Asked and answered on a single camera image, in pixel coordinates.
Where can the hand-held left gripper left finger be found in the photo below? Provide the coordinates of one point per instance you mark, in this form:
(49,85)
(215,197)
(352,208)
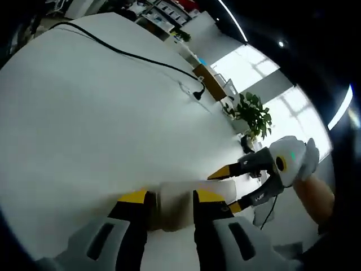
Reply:
(98,242)

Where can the person's right hand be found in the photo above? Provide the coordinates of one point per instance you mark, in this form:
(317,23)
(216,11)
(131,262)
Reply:
(312,158)

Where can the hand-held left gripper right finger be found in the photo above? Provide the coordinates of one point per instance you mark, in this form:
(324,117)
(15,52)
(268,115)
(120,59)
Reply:
(234,242)

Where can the wide bright window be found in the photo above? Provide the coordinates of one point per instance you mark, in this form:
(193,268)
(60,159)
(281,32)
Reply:
(299,121)

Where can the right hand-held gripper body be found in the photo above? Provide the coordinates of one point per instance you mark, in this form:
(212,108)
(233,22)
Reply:
(290,161)

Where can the black object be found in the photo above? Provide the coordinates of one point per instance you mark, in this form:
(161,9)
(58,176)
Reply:
(246,142)

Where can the potted green plant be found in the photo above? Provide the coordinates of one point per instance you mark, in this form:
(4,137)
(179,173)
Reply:
(252,115)

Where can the beige cutlery case base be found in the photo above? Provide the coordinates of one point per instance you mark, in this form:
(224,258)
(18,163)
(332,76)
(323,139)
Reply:
(172,211)

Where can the shelf with white bins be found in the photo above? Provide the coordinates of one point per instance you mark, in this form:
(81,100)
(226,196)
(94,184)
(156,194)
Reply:
(166,14)

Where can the small green plant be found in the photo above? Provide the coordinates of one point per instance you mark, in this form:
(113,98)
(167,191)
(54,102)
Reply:
(182,36)

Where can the narrow bright window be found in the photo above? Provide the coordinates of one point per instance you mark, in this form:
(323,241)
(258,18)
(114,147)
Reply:
(242,66)

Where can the brown cardboard box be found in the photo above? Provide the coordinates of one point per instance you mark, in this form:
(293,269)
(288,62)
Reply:
(211,82)

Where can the long curved ceiling light strip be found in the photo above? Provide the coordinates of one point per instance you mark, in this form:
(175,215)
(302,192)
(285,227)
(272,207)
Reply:
(234,19)

